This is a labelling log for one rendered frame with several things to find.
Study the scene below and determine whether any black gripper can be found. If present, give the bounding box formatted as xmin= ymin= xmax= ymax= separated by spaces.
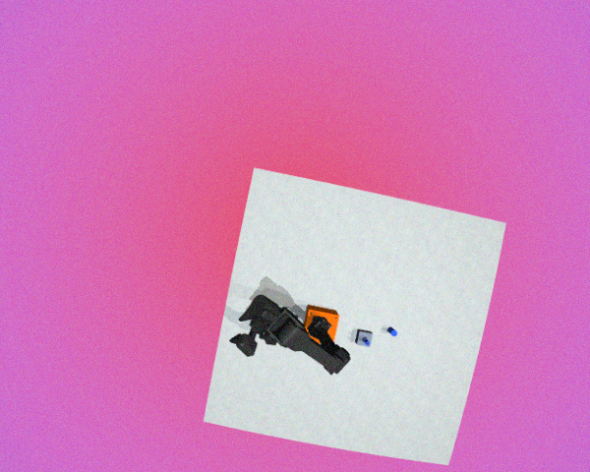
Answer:
xmin=229 ymin=306 xmax=268 ymax=357

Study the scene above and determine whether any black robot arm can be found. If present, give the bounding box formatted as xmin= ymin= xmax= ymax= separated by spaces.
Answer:
xmin=250 ymin=295 xmax=351 ymax=376

